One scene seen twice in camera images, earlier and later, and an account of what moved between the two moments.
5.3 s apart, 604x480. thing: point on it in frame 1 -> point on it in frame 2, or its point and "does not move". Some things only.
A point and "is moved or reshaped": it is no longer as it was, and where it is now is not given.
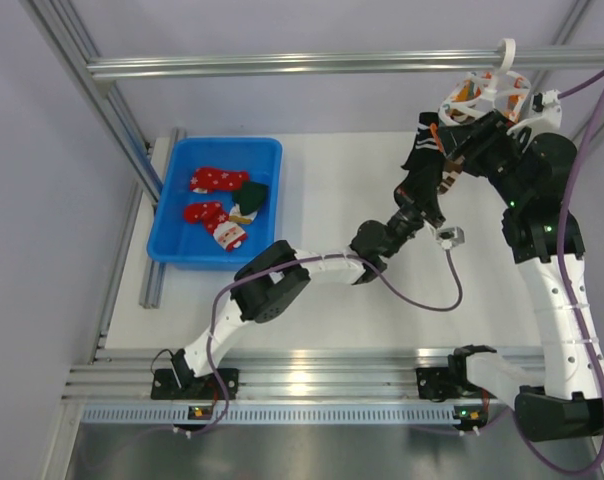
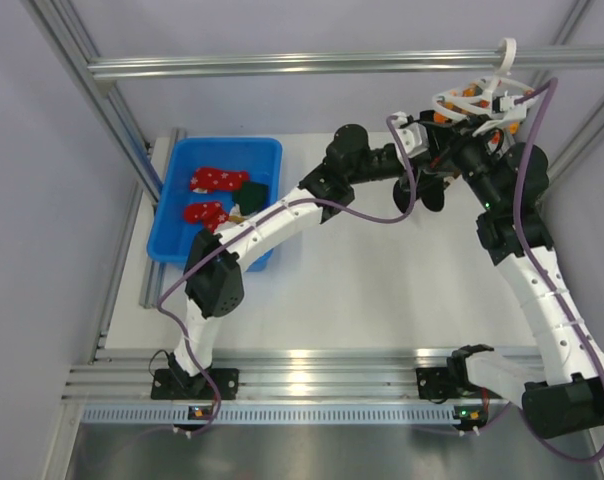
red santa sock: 212,214 does not move
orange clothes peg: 433,129 is moved or reshaped
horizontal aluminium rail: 377,62 does not move
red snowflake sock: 204,180 does not move
